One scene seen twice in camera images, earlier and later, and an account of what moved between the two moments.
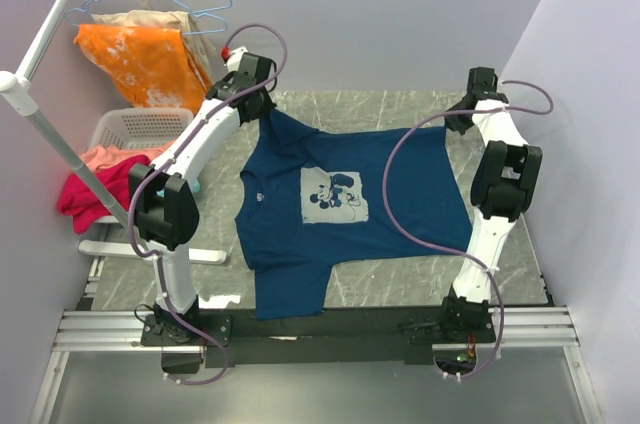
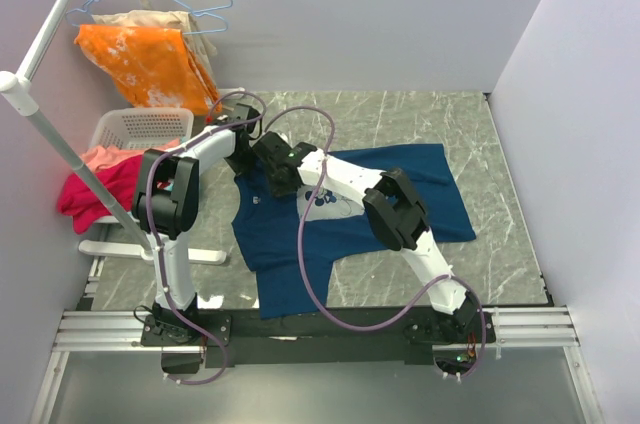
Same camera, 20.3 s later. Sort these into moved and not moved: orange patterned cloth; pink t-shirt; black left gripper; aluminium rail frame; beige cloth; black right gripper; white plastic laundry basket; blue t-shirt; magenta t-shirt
Moved: blue t-shirt; black right gripper; black left gripper
Not moved: aluminium rail frame; white plastic laundry basket; orange patterned cloth; beige cloth; magenta t-shirt; pink t-shirt
